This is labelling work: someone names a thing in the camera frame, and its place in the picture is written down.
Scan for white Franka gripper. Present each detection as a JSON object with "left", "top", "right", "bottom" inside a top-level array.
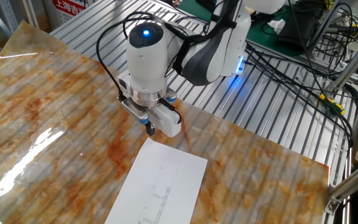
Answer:
[{"left": 116, "top": 70, "right": 182, "bottom": 138}]

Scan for white printed paper sheet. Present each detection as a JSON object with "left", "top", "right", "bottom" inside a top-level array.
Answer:
[{"left": 104, "top": 138, "right": 209, "bottom": 224}]

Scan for orange marble pattern mat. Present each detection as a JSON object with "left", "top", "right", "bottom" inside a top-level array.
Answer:
[{"left": 0, "top": 20, "right": 331, "bottom": 224}]

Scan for green mat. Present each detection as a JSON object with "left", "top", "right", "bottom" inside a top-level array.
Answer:
[{"left": 178, "top": 0, "right": 310, "bottom": 58}]

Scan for white sign with red print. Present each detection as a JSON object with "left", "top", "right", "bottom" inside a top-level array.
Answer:
[{"left": 44, "top": 0, "right": 96, "bottom": 30}]

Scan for crumpled white tissue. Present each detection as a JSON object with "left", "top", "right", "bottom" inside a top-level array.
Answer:
[{"left": 266, "top": 18, "right": 287, "bottom": 35}]

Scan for black bag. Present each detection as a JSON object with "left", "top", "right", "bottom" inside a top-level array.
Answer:
[{"left": 275, "top": 4, "right": 323, "bottom": 54}]

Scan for grey slotted metal upright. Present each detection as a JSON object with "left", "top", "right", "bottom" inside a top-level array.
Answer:
[{"left": 0, "top": 0, "right": 20, "bottom": 34}]

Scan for thin grey metal pole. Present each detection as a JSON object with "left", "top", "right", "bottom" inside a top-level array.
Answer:
[{"left": 308, "top": 0, "right": 341, "bottom": 54}]

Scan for silver mount plate blue knobs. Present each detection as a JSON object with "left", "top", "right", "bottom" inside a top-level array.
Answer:
[{"left": 121, "top": 88, "right": 178, "bottom": 125}]

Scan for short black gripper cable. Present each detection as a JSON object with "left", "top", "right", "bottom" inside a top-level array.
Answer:
[{"left": 158, "top": 98, "right": 182, "bottom": 124}]

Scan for long black looped cable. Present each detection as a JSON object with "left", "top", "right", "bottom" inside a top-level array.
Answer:
[{"left": 96, "top": 12, "right": 192, "bottom": 102}]

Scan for yellow handled screwdriver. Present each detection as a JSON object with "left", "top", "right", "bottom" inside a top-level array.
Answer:
[{"left": 318, "top": 93, "right": 346, "bottom": 116}]

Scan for black cable bundle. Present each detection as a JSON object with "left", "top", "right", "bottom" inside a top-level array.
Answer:
[{"left": 244, "top": 0, "right": 358, "bottom": 149}]

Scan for aluminium rail with corner bracket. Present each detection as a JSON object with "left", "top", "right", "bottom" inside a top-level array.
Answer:
[{"left": 324, "top": 160, "right": 358, "bottom": 215}]

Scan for thick aluminium frame post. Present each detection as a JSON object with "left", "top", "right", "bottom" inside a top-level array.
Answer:
[{"left": 331, "top": 30, "right": 358, "bottom": 91}]

